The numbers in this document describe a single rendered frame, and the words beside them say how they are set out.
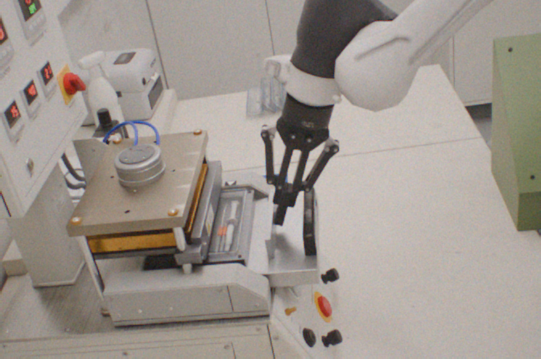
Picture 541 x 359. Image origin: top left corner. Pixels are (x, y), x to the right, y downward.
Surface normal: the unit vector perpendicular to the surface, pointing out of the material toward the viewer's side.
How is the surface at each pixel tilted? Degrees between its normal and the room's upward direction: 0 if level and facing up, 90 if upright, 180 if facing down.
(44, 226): 90
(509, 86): 45
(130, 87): 88
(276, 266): 0
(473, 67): 90
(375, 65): 70
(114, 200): 0
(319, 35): 80
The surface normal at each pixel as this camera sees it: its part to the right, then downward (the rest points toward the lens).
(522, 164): -0.14, -0.25
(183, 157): -0.15, -0.85
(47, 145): 0.99, -0.10
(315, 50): -0.51, 0.56
